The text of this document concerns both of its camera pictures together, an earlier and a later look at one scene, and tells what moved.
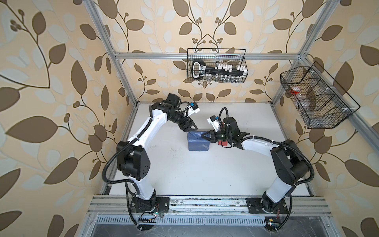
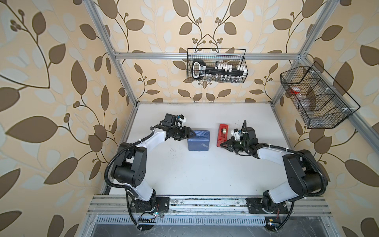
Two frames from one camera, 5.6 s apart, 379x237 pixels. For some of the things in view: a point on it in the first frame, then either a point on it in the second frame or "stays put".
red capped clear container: [295, 90] stays put
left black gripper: [185, 124] -> [185, 134]
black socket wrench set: [219, 72] stays put
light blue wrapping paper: [197, 142] stays put
